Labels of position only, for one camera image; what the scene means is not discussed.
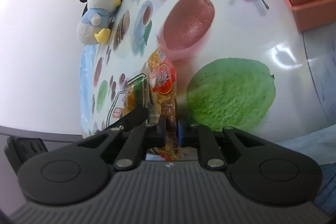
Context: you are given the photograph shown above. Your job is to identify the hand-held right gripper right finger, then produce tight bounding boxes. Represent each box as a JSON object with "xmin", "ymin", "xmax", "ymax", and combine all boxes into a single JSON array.
[{"xmin": 177, "ymin": 121, "xmax": 266, "ymax": 171}]

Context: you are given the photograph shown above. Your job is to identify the fruit print table mat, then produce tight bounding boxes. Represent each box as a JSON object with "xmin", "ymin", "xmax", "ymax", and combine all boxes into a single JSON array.
[{"xmin": 78, "ymin": 0, "xmax": 332, "ymax": 144}]

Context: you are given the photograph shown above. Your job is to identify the red round-logo snack packet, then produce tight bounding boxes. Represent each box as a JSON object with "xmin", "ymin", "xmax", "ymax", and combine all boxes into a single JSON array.
[{"xmin": 146, "ymin": 47, "xmax": 182, "ymax": 159}]

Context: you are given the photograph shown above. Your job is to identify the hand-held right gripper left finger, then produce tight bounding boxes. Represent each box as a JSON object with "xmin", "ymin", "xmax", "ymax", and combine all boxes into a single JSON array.
[{"xmin": 77, "ymin": 115, "xmax": 168, "ymax": 171}]

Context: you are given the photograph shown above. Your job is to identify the green bordered snack packet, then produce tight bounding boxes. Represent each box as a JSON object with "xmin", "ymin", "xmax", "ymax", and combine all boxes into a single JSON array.
[{"xmin": 106, "ymin": 74, "xmax": 149, "ymax": 130}]

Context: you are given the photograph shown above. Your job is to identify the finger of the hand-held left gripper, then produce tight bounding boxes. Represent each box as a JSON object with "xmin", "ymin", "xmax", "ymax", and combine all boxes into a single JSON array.
[{"xmin": 106, "ymin": 107, "xmax": 150, "ymax": 133}]

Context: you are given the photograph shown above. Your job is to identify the light blue star bedsheet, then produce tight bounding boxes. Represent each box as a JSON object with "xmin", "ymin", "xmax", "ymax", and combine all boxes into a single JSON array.
[{"xmin": 78, "ymin": 30, "xmax": 336, "ymax": 212}]

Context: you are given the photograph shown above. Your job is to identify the white and blue plush penguin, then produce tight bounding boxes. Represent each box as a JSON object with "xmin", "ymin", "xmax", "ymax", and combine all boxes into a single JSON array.
[{"xmin": 76, "ymin": 0, "xmax": 124, "ymax": 45}]

